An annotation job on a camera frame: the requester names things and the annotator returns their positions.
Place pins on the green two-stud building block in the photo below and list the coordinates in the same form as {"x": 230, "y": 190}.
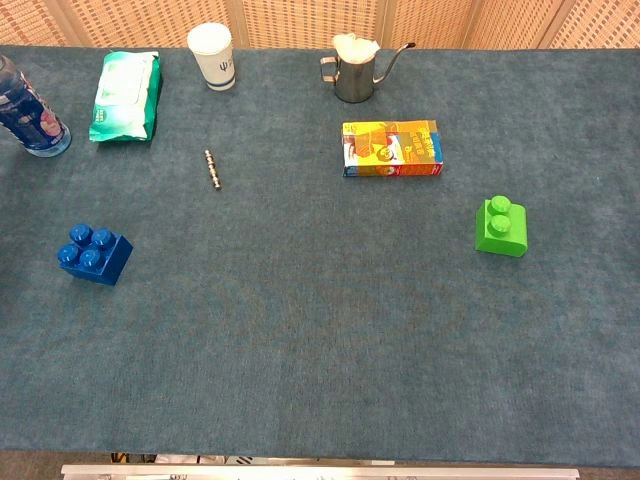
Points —
{"x": 500, "y": 240}

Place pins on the blue four-stud building block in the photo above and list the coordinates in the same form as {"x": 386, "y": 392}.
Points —
{"x": 107, "y": 265}

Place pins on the teal felt table cloth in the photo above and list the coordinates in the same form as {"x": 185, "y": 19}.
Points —
{"x": 320, "y": 350}

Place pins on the yellow snack box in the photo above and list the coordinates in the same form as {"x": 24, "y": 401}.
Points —
{"x": 390, "y": 150}

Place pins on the small beaded metal rod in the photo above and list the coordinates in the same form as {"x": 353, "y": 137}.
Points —
{"x": 213, "y": 169}

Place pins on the steel gooseneck pitcher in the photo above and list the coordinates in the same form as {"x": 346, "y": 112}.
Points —
{"x": 355, "y": 80}

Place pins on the crumpled white tissue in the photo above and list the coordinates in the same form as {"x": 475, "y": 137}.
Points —
{"x": 355, "y": 50}

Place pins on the white paper cup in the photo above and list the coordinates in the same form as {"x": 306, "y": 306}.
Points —
{"x": 215, "y": 60}

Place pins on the woven wooden folding screen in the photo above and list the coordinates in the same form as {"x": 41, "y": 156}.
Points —
{"x": 300, "y": 20}

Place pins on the green wet wipes pack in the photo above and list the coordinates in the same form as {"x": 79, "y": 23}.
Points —
{"x": 122, "y": 100}

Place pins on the aluminium profile rail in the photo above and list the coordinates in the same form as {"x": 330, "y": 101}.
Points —
{"x": 320, "y": 472}

